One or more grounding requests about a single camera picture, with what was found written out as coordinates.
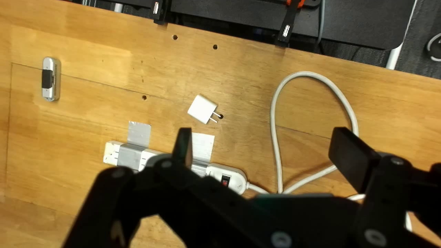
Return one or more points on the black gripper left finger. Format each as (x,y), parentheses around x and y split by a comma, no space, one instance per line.
(151,206)

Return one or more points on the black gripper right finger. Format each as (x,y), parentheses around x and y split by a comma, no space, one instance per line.
(390,193)

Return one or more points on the white plug adaptor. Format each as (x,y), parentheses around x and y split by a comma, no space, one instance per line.
(201,109)

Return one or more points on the black breadboard table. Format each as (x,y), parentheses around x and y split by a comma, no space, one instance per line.
(358,22)

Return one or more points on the silver metal latch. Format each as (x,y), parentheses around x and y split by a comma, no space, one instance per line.
(49,78)

